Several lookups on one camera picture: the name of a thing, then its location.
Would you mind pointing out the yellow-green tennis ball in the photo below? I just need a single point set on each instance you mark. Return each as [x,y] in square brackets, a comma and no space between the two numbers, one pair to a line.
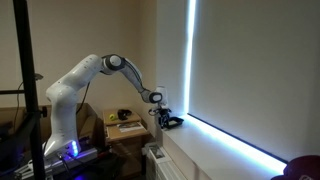
[112,117]

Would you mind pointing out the black square bowl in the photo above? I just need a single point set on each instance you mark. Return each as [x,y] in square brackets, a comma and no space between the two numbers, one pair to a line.
[174,122]

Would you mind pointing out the black folded strap object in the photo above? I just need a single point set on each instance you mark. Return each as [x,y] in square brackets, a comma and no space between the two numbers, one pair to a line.
[123,114]

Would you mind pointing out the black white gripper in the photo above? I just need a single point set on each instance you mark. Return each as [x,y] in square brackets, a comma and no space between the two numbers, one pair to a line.
[161,113]

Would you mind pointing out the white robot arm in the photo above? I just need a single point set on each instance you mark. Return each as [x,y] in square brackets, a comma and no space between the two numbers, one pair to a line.
[64,98]

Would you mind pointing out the white roller blind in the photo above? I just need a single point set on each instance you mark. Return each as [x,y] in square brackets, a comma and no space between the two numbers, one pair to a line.
[255,72]

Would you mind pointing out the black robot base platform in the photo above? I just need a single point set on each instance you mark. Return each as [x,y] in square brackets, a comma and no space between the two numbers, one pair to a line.
[58,161]

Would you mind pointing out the leaflet on radiator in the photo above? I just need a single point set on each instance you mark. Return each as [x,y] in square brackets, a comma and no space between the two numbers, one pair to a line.
[157,152]

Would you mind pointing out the white windowsill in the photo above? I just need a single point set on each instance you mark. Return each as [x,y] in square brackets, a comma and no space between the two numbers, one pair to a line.
[204,152]

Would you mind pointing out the light wood nightstand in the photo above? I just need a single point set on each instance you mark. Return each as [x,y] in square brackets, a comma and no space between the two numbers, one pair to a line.
[127,145]

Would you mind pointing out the black camera stand pole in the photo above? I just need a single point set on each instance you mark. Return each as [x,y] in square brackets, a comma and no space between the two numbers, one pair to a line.
[31,124]

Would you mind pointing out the maroon baseball cap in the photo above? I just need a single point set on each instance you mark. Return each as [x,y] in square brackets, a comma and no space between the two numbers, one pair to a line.
[301,168]

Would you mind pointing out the white wall radiator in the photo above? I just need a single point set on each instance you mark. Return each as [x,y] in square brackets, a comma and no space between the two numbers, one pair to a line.
[162,168]

